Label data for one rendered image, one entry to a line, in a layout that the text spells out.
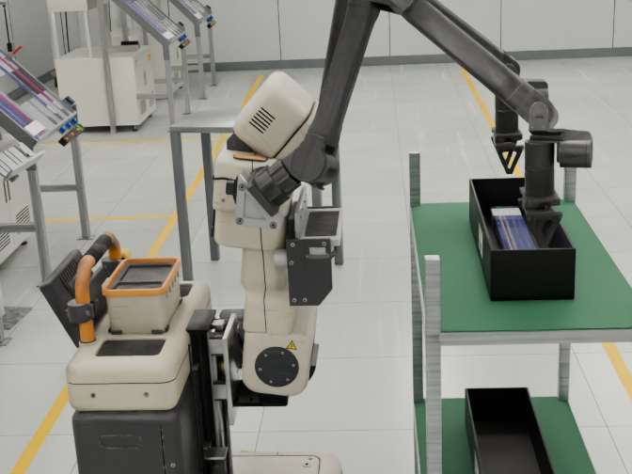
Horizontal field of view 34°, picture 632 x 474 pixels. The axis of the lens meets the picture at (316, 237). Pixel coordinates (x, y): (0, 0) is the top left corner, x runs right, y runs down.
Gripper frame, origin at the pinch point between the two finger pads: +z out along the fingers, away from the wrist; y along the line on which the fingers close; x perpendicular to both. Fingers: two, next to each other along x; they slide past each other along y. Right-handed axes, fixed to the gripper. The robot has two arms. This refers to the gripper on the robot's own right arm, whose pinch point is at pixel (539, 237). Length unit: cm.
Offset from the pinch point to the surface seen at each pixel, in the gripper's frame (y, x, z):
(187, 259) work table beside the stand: 269, 126, 89
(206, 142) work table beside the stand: 309, 118, 41
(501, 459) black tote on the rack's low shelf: 44, 3, 74
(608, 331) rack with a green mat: -9.3, -11.8, 16.8
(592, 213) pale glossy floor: 375, -87, 108
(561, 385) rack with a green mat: 78, -18, 70
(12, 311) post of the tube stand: 243, 205, 102
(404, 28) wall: 946, -1, 61
